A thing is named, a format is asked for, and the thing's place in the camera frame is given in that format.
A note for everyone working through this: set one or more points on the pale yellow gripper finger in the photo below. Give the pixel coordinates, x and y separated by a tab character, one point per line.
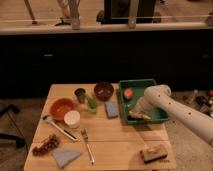
135	115

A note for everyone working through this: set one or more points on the green plastic tray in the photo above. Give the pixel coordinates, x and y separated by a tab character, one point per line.
156	115

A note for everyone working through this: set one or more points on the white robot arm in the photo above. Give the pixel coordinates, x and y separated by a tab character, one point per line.
160	96

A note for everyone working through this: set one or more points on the yellow banana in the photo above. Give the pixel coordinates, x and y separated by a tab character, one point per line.
145	117

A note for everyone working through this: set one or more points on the dark red bowl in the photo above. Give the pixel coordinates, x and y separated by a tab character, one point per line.
103	91

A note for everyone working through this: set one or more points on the bunch of red grapes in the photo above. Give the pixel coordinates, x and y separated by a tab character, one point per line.
51	144

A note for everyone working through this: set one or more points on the blue folded cloth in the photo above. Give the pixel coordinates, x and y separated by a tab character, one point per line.
64	157

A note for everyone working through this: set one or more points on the orange peach fruit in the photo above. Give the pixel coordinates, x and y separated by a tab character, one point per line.
128	93

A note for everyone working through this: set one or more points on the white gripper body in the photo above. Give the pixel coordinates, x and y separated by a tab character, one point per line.
141	105

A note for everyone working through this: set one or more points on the blue sponge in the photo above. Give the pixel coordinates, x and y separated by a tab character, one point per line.
111	109

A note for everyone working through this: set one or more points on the orange plastic bowl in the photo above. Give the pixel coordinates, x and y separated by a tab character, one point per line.
60	107

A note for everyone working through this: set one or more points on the silver fork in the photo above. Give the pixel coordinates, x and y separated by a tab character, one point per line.
85	138

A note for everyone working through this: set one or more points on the brown scrubbing brush block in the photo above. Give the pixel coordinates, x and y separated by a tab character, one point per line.
154	153

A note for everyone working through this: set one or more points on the black handled knife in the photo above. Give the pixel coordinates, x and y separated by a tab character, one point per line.
49	119

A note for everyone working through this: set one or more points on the white round container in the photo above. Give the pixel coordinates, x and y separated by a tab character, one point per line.
72	119

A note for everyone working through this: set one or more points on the green plastic bottle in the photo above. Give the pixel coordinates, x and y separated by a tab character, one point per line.
92	104

